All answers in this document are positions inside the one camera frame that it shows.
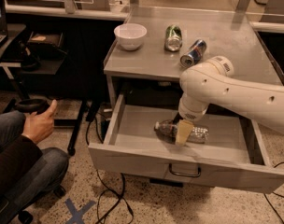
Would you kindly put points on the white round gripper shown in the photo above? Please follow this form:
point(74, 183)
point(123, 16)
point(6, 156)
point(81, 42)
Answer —
point(189, 115)

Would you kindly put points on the clear plastic water bottle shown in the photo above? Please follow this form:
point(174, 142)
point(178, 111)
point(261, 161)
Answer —
point(168, 128)

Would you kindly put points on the black handheld controller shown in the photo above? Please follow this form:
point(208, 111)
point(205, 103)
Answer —
point(32, 105)

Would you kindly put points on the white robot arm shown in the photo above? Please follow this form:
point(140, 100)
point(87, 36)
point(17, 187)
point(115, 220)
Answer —
point(212, 82)

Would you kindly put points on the dark sleeved forearm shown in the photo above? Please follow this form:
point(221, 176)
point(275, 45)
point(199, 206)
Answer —
point(16, 159)

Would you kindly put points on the grey open top drawer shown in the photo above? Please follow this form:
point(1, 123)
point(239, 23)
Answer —
point(233, 157)

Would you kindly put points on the grey counter cabinet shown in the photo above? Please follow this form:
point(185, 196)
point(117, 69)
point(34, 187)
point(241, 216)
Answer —
point(226, 33)

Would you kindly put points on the person's hand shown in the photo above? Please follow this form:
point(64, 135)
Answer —
point(38, 127)

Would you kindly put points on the blue energy drink can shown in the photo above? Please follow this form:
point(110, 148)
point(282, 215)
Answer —
point(194, 55)

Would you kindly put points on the green soda can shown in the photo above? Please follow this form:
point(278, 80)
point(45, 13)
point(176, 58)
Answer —
point(173, 38)

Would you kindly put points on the white ceramic bowl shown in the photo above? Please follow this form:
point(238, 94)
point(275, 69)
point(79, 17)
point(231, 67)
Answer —
point(130, 36)

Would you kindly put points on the dark box on shelf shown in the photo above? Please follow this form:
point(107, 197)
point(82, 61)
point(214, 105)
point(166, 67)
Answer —
point(46, 41)

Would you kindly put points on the person's jeans leg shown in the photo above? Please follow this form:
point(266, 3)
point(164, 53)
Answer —
point(46, 174)

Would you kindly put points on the black drawer handle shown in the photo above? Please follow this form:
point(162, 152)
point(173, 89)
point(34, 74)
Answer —
point(193, 173)

